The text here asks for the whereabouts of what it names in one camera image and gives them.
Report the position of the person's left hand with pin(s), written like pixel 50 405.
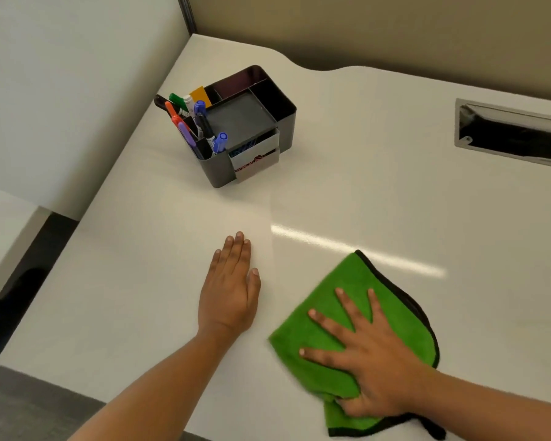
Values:
pixel 227 303

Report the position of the person's right hand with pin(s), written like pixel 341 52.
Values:
pixel 381 367

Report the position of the person's right little finger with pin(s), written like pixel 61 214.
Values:
pixel 377 307

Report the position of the person's right middle finger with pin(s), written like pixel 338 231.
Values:
pixel 330 326

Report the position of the person's left little finger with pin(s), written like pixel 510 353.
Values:
pixel 215 264

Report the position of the person's left middle finger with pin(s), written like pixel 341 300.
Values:
pixel 235 252

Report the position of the person's right thumb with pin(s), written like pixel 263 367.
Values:
pixel 351 405

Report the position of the person's left thumb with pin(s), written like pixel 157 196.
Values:
pixel 254 287

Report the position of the green cloth with black edge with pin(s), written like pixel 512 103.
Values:
pixel 330 298

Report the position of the person's left forearm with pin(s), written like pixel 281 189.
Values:
pixel 156 394

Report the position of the person's right forearm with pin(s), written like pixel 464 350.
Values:
pixel 496 408

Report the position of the grey organizer drawer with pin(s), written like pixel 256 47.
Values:
pixel 256 157

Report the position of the bunch of coloured markers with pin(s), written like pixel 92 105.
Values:
pixel 188 128

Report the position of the dark grey desk organizer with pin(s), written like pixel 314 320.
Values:
pixel 241 117

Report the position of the yellow sticky note pad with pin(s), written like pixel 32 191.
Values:
pixel 200 96

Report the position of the adjacent white desk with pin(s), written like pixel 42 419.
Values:
pixel 4 234

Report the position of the grey partition post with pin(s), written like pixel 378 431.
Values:
pixel 187 13

